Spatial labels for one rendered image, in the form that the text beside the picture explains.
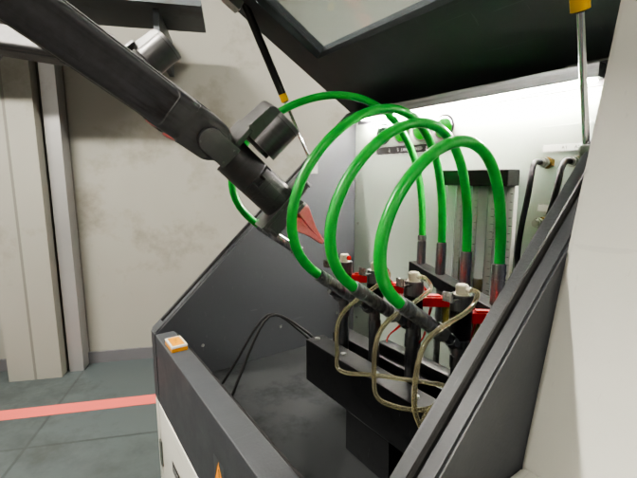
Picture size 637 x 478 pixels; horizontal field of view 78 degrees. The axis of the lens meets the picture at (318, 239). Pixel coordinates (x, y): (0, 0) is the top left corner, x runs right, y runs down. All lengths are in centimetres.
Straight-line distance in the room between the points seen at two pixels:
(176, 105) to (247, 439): 43
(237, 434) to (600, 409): 40
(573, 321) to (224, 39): 277
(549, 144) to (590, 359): 41
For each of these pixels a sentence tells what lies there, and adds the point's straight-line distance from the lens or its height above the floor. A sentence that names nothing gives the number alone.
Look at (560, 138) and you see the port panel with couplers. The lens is 77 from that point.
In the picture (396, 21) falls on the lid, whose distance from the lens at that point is 85.
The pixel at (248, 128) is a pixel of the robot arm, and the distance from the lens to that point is 58.
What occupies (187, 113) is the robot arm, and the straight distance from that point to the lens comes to 55.
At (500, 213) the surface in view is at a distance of 58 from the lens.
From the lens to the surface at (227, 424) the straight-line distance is 60.
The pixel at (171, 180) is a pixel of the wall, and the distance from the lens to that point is 289.
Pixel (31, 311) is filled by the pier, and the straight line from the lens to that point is 307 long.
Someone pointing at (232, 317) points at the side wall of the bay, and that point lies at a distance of 97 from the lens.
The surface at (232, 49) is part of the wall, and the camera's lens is 298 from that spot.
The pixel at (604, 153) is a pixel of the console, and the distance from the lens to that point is 49.
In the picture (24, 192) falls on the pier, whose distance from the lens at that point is 294.
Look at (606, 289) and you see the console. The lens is 47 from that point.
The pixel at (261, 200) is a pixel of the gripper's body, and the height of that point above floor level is 124.
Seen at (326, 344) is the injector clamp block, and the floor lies 98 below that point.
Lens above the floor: 128
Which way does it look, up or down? 9 degrees down
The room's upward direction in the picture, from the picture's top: straight up
